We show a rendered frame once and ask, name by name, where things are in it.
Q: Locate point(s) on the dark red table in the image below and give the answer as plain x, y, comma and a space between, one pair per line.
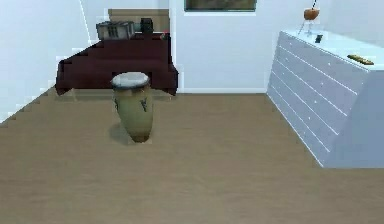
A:
116, 63

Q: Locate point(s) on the tan conga drum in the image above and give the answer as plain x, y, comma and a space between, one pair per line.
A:
134, 106

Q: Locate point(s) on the grey box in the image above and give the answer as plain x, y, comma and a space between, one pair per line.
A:
115, 30

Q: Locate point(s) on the small black remote control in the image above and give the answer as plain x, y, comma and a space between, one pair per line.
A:
318, 38

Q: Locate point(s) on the white chest of drawers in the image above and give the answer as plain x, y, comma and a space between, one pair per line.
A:
320, 96

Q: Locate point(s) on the flat yellow-brown object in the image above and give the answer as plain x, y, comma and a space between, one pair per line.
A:
360, 59

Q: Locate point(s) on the framed dark picture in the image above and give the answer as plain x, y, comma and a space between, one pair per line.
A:
220, 4

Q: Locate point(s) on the black box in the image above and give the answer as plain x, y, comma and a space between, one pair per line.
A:
146, 25

